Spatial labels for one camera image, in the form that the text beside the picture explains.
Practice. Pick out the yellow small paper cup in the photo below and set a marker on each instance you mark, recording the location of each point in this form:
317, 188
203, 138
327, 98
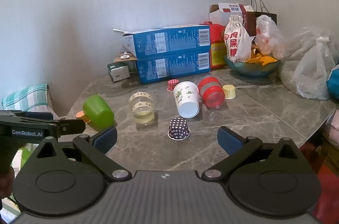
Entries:
229, 92

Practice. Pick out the white paper cup green print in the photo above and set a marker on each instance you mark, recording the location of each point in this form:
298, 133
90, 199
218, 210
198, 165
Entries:
185, 100

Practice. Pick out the orange patterned small paper cup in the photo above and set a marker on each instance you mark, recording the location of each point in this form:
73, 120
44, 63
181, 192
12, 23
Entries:
80, 115

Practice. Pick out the teal glass bowl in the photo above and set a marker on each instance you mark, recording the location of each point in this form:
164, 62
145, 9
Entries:
251, 68

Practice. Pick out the green plastic cup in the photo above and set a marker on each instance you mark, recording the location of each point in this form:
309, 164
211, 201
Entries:
97, 111

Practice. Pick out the dark polka dot paper cup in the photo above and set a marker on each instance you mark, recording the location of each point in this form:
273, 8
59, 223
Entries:
179, 129

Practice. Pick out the dark paper shopping bag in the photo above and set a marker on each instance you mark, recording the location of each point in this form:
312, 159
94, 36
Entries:
264, 14

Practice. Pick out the red and yellow box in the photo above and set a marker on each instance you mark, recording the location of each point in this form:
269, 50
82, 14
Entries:
217, 50

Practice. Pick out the blue cardboard box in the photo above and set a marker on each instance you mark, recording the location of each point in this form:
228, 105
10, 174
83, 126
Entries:
169, 40
172, 66

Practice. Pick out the green and white small box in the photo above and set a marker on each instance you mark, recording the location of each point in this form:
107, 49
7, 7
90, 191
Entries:
118, 72

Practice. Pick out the crumpled clear plastic bag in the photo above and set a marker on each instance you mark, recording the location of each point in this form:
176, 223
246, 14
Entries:
299, 46

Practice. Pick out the tied clear plastic bag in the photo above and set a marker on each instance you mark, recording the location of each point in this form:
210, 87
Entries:
315, 70

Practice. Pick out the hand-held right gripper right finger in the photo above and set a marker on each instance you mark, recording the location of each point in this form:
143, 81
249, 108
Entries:
230, 141

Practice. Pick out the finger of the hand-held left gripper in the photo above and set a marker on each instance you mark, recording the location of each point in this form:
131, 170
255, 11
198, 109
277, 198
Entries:
72, 126

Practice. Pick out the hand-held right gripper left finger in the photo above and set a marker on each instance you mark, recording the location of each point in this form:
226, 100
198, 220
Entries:
105, 139

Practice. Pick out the red polka dot paper cup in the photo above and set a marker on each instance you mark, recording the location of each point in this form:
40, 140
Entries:
172, 85

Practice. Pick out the white cardboard box red label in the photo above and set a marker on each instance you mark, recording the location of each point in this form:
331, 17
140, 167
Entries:
225, 10

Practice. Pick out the yellow snack packets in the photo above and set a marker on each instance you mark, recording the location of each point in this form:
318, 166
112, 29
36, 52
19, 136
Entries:
261, 59

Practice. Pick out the red cloth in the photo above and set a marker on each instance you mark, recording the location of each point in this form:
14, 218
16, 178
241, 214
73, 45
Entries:
327, 176

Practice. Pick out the plastic bag with red print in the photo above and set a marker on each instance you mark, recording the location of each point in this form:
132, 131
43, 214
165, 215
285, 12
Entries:
268, 33

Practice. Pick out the red transparent plastic cup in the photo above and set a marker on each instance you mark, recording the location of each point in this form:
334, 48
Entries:
212, 94

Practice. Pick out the clear cup with patterned bands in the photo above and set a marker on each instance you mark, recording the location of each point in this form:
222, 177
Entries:
142, 110

